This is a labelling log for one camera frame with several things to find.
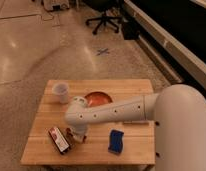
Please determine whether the dark red pepper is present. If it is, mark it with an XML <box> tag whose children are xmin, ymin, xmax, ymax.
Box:
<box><xmin>66</xmin><ymin>128</ymin><xmax>76</xmax><ymax>147</ymax></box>

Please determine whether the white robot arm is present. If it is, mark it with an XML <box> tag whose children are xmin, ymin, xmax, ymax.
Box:
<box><xmin>65</xmin><ymin>84</ymin><xmax>206</xmax><ymax>171</ymax></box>

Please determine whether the orange ceramic bowl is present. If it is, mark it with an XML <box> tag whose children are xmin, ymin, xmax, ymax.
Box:
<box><xmin>85</xmin><ymin>92</ymin><xmax>113</xmax><ymax>107</ymax></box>

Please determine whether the red and white box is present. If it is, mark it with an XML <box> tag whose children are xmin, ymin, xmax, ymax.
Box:
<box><xmin>48</xmin><ymin>126</ymin><xmax>71</xmax><ymax>154</ymax></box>

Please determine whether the blue sponge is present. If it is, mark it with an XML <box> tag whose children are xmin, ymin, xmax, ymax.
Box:
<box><xmin>108</xmin><ymin>130</ymin><xmax>124</xmax><ymax>154</ymax></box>

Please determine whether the white rectangular packet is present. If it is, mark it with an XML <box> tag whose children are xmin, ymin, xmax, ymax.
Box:
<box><xmin>122</xmin><ymin>121</ymin><xmax>149</xmax><ymax>125</ymax></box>

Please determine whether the translucent plastic cup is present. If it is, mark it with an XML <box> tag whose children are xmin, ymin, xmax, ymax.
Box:
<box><xmin>52</xmin><ymin>83</ymin><xmax>69</xmax><ymax>104</ymax></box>

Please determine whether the wooden table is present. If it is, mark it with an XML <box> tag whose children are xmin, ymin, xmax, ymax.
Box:
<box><xmin>21</xmin><ymin>79</ymin><xmax>155</xmax><ymax>166</ymax></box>

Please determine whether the black office chair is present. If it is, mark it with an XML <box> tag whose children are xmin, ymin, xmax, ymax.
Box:
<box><xmin>82</xmin><ymin>0</ymin><xmax>121</xmax><ymax>35</ymax></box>

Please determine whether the long workbench edge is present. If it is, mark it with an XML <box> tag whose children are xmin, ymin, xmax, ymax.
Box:
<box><xmin>123</xmin><ymin>0</ymin><xmax>206</xmax><ymax>96</ymax></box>

